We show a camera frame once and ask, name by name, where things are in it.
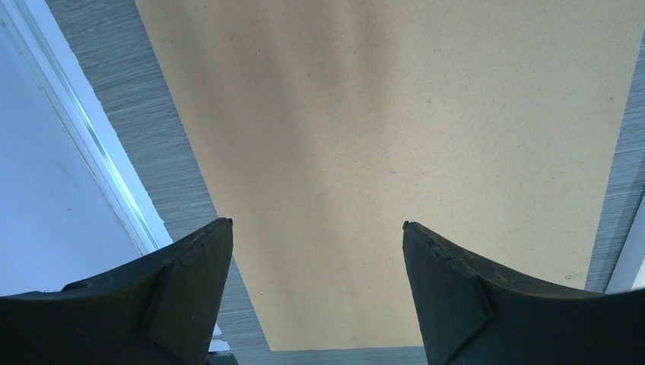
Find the brown backing board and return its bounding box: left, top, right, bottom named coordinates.
left=137, top=0, right=644, bottom=351

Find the white wooden picture frame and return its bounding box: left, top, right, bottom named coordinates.
left=605, top=198, right=644, bottom=294

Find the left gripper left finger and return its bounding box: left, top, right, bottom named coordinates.
left=1, top=217, right=233, bottom=364

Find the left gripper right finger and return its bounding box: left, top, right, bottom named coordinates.
left=402, top=222, right=644, bottom=364

